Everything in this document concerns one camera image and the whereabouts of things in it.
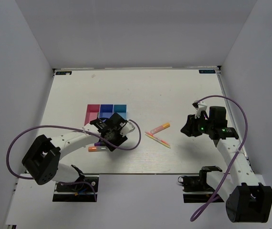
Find pink container bin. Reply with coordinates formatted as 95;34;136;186
84;104;100;125

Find dark blue container bin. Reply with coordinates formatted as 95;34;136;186
99;104;114;118

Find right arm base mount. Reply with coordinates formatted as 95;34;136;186
178;166;222;203

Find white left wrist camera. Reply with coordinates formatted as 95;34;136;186
120;121;135;136

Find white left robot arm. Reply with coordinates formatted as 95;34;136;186
22;113;135;190

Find orange cap pink highlighter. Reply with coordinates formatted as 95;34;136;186
150;123;170;135

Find left blue corner label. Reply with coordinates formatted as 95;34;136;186
55;71;72;75

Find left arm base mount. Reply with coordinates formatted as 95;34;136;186
52;176;99;202

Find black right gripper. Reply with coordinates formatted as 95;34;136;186
180;112;214;137

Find pink clear pen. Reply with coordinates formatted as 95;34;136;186
145;131;167;144

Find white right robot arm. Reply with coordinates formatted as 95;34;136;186
178;104;272;223

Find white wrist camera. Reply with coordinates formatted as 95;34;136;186
120;121;135;136
192;101;207;118

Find blue corner label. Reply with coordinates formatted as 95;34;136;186
199;69;216;74
55;71;72;75

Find right blue corner label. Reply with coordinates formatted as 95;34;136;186
199;69;216;74

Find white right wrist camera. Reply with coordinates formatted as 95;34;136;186
192;101;207;118

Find light blue container bin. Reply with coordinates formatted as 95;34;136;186
113;104;127;119

